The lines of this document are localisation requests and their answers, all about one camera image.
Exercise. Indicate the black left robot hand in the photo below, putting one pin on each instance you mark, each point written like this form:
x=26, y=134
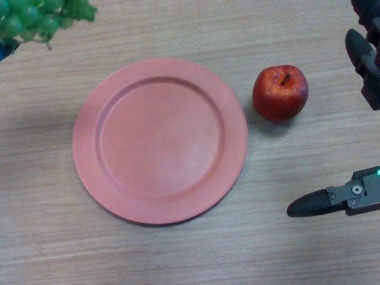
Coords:
x=4, y=52

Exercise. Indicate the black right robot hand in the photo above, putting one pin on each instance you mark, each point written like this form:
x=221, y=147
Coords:
x=366, y=196

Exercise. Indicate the red apple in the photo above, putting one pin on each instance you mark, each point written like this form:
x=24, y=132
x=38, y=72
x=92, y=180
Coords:
x=279, y=95

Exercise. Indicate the pink round plate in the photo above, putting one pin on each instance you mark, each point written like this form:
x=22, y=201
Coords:
x=160, y=142

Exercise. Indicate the green grape bunch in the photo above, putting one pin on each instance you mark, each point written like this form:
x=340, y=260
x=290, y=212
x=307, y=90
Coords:
x=26, y=17

